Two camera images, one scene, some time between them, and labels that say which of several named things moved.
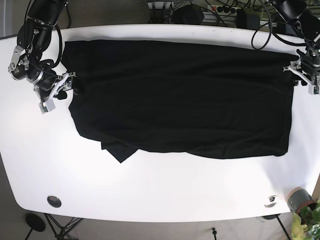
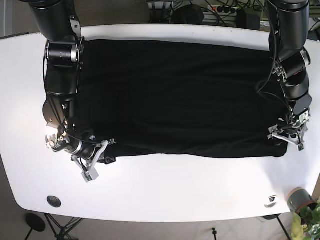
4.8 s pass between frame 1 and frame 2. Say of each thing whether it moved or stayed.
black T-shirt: stayed
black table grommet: stayed
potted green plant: stayed
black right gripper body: moved
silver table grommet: stayed
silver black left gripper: moved
